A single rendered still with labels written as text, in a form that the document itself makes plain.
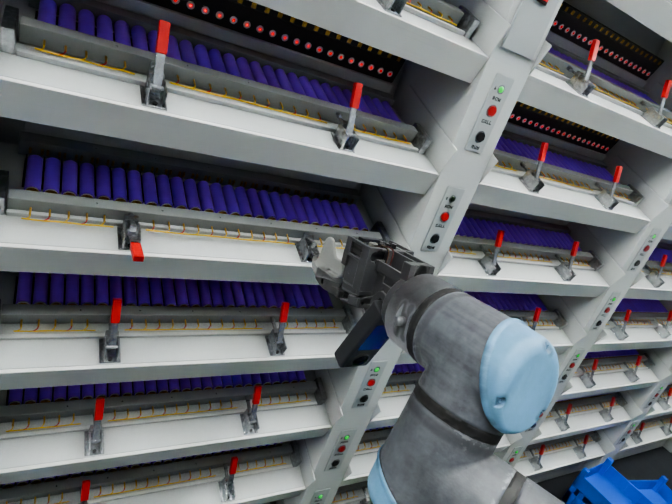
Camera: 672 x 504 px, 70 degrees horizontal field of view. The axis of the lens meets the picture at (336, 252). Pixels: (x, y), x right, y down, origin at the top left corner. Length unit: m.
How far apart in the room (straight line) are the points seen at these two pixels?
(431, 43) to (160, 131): 0.38
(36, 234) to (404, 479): 0.50
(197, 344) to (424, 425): 0.46
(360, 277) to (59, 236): 0.37
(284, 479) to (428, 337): 0.76
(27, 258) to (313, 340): 0.49
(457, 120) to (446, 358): 0.45
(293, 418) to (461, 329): 0.63
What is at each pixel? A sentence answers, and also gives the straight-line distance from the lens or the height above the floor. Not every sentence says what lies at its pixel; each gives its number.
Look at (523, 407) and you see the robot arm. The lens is 0.46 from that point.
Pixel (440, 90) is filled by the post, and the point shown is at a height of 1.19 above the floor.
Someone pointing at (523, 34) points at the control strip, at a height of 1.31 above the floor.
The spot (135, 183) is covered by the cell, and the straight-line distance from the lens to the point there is 0.75.
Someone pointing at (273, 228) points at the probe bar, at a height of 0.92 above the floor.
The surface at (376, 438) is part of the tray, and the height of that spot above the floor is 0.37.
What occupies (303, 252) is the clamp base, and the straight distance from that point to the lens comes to 0.77.
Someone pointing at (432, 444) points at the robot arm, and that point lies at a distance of 0.46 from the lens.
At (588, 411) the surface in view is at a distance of 2.02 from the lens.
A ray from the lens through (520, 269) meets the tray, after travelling 1.15.
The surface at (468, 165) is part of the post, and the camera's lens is 0.85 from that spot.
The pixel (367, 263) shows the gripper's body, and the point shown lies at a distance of 0.58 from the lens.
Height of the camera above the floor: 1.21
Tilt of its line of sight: 22 degrees down
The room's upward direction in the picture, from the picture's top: 20 degrees clockwise
